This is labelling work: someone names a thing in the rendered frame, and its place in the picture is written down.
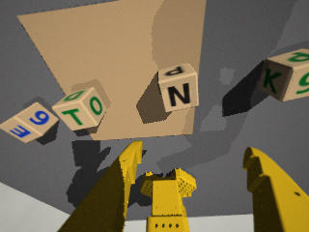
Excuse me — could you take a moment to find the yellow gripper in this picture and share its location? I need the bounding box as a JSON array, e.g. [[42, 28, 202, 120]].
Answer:
[[57, 140, 309, 232]]

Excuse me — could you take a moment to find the tan flat mat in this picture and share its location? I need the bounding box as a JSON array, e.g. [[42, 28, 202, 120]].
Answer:
[[17, 0, 206, 141]]

